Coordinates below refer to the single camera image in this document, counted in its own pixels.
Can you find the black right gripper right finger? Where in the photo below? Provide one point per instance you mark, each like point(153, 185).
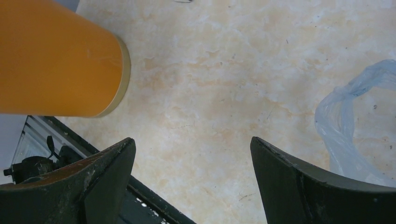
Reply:
point(296, 192)

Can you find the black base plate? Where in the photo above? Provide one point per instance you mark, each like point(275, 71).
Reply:
point(148, 204)

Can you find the orange trash bin gold rim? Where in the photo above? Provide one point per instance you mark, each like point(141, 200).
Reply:
point(54, 62)

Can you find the translucent blue plastic bag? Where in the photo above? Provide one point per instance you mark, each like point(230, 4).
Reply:
point(334, 122)

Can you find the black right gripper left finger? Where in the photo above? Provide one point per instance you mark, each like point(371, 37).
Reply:
point(89, 191)

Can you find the aluminium frame rail front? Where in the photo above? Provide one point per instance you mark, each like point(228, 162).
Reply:
point(33, 139)

